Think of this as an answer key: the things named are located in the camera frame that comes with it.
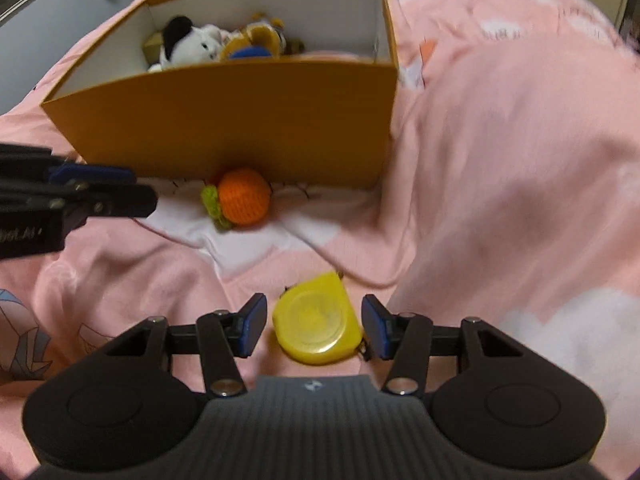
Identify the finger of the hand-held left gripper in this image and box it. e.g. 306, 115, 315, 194
48, 162, 137, 187
48, 183, 159, 222

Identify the yellow tape measure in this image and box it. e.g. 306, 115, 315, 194
272, 271, 365, 366

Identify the orange cardboard storage box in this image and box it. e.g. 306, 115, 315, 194
40, 0, 401, 192

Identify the pink cloud print blanket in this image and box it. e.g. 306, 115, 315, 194
0, 0, 640, 480

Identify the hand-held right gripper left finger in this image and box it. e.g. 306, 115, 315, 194
102, 292, 269, 399

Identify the black and white plush dog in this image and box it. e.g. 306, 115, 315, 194
148, 15, 227, 73

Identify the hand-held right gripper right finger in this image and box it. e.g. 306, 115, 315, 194
360, 294, 527, 397

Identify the blue round toy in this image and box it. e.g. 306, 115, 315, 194
229, 45, 274, 61

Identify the orange crochet tangerine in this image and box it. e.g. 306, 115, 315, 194
200, 167, 272, 232

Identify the small brown cardboard box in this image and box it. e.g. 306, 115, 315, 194
141, 30, 167, 65

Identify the yellow orange plush toy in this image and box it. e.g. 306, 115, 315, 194
219, 12, 307, 61

